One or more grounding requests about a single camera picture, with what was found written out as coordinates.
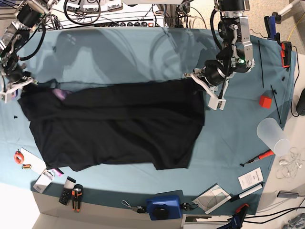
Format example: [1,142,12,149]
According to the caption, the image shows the white printed card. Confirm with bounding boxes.
[238,167,264,190]

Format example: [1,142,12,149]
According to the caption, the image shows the orange black pliers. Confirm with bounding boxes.
[71,184,83,213]

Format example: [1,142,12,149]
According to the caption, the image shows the teal table cloth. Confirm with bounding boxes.
[0,26,297,215]

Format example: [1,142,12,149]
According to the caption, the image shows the black t-shirt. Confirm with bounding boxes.
[18,79,205,172]

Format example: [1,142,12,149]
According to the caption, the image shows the blue orange bottom clamp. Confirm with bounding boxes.
[217,203,249,229]

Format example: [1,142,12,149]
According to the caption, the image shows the translucent plastic cup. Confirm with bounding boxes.
[256,117,290,156]

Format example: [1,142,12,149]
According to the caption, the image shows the blue plastic box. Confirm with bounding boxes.
[146,195,182,221]

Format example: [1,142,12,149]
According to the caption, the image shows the orange black screwdriver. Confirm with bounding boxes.
[240,150,274,167]

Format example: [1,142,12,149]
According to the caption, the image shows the grey usb hub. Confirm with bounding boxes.
[277,190,299,199]

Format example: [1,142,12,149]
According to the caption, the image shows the purple tape roll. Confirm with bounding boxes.
[11,90,19,99]

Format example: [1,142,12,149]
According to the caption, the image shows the white paper sheet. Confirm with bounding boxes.
[20,148,46,175]

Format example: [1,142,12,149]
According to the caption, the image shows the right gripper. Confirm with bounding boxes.
[0,63,38,103]

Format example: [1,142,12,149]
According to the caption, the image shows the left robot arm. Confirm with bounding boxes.
[184,0,255,110]

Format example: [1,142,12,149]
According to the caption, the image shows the small brass battery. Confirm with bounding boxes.
[21,164,32,169]

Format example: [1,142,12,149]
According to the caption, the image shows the orange black clamp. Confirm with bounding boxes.
[281,41,292,71]

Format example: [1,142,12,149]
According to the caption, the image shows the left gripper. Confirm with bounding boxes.
[183,64,233,110]

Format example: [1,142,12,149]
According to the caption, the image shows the white earphones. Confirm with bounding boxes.
[276,147,305,180]

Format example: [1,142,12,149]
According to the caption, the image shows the orange tape roll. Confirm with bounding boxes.
[14,150,24,165]

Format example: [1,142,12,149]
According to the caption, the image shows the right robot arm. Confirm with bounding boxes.
[0,0,58,103]

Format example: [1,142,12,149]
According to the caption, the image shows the metal carabiner keyring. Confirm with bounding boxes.
[121,200,147,214]

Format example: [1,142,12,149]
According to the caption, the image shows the black computer mouse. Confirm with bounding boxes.
[296,89,305,116]

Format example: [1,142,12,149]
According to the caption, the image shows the black clip with ring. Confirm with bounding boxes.
[180,202,198,211]

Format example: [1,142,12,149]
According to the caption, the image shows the folded map booklet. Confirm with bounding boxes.
[192,184,232,215]

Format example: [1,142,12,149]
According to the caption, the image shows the blue black clamp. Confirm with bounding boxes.
[264,12,281,42]

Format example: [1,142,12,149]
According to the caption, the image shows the long black rod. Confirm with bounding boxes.
[257,40,264,88]

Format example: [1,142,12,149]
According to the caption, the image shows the short black rod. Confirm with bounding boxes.
[270,85,282,125]

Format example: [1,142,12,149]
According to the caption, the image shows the power strip with red switch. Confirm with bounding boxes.
[94,21,156,27]

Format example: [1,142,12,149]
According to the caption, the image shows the white packaged card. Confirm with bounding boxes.
[33,169,54,194]

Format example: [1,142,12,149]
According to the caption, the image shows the black white marker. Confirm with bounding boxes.
[230,183,264,202]

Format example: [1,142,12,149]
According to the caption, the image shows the red cube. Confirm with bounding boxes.
[259,95,272,109]

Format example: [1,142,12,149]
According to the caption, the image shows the black remote control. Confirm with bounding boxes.
[59,177,76,206]

